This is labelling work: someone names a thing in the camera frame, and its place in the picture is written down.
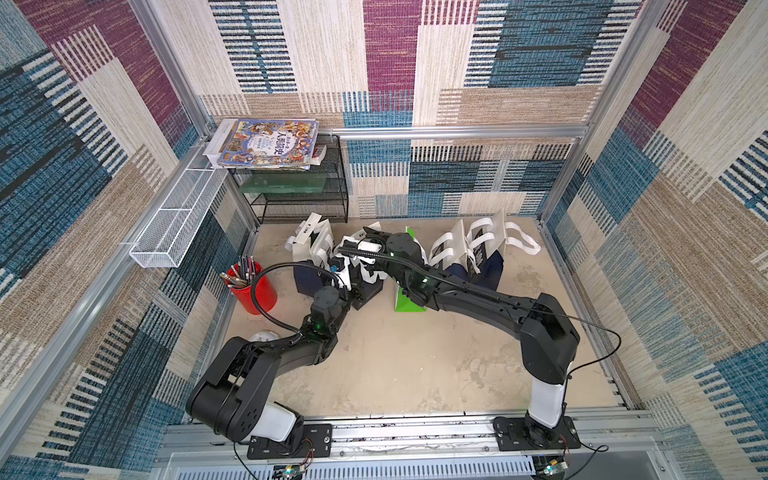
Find navy white takeout bag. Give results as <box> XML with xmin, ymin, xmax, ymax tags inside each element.
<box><xmin>328</xmin><ymin>222</ymin><xmax>387</xmax><ymax>310</ymax></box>
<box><xmin>285</xmin><ymin>213</ymin><xmax>334</xmax><ymax>297</ymax></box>
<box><xmin>428</xmin><ymin>220</ymin><xmax>469</xmax><ymax>281</ymax></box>
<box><xmin>466</xmin><ymin>210</ymin><xmax>541</xmax><ymax>291</ymax></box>

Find green white takeout bag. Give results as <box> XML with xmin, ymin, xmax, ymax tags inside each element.
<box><xmin>394</xmin><ymin>226</ymin><xmax>428</xmax><ymax>314</ymax></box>

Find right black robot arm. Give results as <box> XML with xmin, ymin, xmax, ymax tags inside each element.
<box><xmin>338</xmin><ymin>230</ymin><xmax>580</xmax><ymax>431</ymax></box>

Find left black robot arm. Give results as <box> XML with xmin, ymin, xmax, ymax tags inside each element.
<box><xmin>185</xmin><ymin>262</ymin><xmax>353</xmax><ymax>443</ymax></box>

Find red plastic cup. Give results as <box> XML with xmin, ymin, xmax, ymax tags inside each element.
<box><xmin>229</xmin><ymin>276</ymin><xmax>278</xmax><ymax>315</ymax></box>

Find round mint alarm clock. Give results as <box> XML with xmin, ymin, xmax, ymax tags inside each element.
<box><xmin>249</xmin><ymin>330</ymin><xmax>280</xmax><ymax>343</ymax></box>

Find pencils in red cup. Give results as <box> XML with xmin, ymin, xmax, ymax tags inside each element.
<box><xmin>219</xmin><ymin>256</ymin><xmax>261</xmax><ymax>289</ymax></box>

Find green tray on shelf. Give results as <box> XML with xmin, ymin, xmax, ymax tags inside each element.
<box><xmin>239</xmin><ymin>172</ymin><xmax>327</xmax><ymax>195</ymax></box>

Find colourful picture book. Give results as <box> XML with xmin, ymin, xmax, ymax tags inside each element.
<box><xmin>204</xmin><ymin>118</ymin><xmax>328</xmax><ymax>170</ymax></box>

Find black wire mesh shelf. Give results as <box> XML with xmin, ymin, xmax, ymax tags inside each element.
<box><xmin>230</xmin><ymin>135</ymin><xmax>350</xmax><ymax>224</ymax></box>

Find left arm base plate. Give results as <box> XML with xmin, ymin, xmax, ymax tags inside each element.
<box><xmin>246</xmin><ymin>422</ymin><xmax>333</xmax><ymax>460</ymax></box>

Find white wire basket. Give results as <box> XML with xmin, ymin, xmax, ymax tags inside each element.
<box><xmin>129</xmin><ymin>168</ymin><xmax>227</xmax><ymax>269</ymax></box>

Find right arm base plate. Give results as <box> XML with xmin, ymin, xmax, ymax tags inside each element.
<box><xmin>492</xmin><ymin>414</ymin><xmax>581</xmax><ymax>452</ymax></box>

